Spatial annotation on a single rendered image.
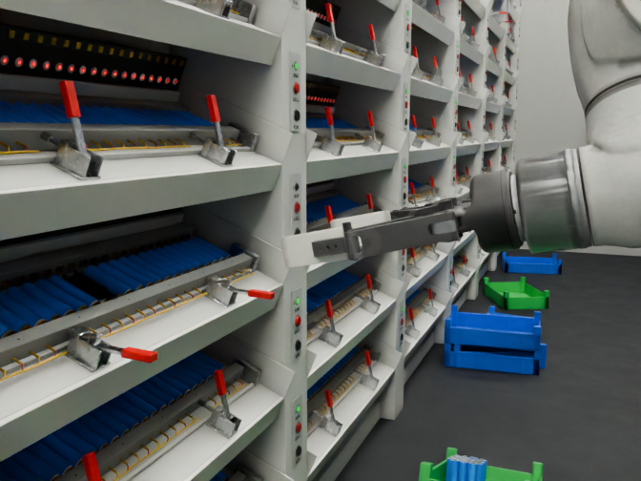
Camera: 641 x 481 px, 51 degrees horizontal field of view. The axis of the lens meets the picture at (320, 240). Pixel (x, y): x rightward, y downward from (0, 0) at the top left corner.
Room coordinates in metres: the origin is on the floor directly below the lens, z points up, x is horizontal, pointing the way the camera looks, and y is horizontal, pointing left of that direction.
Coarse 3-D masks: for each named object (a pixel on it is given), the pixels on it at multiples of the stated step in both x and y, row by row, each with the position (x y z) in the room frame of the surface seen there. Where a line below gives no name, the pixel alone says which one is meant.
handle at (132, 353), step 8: (96, 336) 0.64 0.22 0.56; (96, 344) 0.65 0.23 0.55; (112, 352) 0.63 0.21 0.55; (120, 352) 0.63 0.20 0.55; (128, 352) 0.63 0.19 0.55; (136, 352) 0.62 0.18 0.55; (144, 352) 0.62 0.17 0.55; (152, 352) 0.62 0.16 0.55; (136, 360) 0.62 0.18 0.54; (144, 360) 0.62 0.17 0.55; (152, 360) 0.62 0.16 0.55
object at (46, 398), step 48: (48, 240) 0.79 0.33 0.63; (240, 240) 1.06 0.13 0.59; (240, 288) 0.96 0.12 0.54; (144, 336) 0.73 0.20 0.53; (192, 336) 0.80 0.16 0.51; (0, 384) 0.57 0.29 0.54; (48, 384) 0.59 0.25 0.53; (96, 384) 0.63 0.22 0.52; (0, 432) 0.52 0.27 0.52; (48, 432) 0.59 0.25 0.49
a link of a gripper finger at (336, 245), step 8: (320, 240) 0.60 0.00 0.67; (328, 240) 0.60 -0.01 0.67; (336, 240) 0.59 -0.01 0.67; (344, 240) 0.59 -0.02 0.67; (352, 240) 0.57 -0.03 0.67; (320, 248) 0.60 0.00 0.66; (328, 248) 0.60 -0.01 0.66; (336, 248) 0.59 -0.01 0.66; (344, 248) 0.59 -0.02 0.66; (352, 248) 0.57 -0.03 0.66; (360, 248) 0.57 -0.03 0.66; (320, 256) 0.60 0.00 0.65
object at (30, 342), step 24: (216, 264) 0.95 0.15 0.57; (240, 264) 1.00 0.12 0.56; (144, 288) 0.80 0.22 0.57; (168, 288) 0.82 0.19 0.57; (192, 288) 0.88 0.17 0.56; (96, 312) 0.70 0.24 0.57; (120, 312) 0.73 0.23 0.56; (24, 336) 0.61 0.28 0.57; (48, 336) 0.63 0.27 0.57; (0, 360) 0.58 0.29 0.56; (48, 360) 0.61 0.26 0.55
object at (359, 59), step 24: (312, 0) 1.55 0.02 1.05; (312, 24) 1.12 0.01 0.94; (312, 48) 1.15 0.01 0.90; (336, 48) 1.29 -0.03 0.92; (360, 48) 1.58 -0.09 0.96; (384, 48) 1.70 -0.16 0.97; (312, 72) 1.19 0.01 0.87; (336, 72) 1.29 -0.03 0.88; (360, 72) 1.41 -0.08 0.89; (384, 72) 1.57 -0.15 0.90
